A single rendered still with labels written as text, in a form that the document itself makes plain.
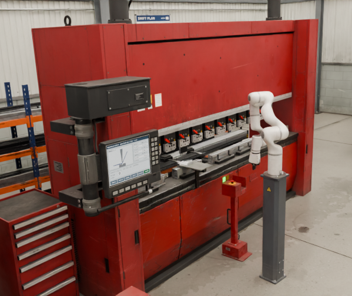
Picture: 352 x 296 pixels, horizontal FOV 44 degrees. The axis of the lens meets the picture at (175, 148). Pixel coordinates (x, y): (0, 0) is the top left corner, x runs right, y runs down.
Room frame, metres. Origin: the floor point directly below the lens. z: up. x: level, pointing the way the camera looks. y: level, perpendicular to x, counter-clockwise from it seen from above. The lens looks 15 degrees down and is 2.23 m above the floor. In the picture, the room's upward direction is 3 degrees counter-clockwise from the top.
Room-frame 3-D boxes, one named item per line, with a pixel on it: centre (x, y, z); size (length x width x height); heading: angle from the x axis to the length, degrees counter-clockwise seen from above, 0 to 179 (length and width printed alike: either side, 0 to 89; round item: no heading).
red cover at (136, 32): (4.47, -0.51, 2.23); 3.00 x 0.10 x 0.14; 138
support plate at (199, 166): (3.89, -0.18, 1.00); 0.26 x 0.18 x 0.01; 48
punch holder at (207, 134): (4.27, -0.32, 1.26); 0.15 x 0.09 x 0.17; 138
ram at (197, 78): (4.48, -0.50, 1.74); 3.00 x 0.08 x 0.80; 138
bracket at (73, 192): (2.84, 0.59, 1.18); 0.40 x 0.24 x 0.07; 138
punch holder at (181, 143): (3.97, -0.06, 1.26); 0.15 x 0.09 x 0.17; 138
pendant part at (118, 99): (2.73, 0.40, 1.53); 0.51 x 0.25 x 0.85; 135
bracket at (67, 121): (2.84, 0.59, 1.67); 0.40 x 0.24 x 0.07; 138
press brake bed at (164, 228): (4.45, -0.54, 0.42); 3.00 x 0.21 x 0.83; 138
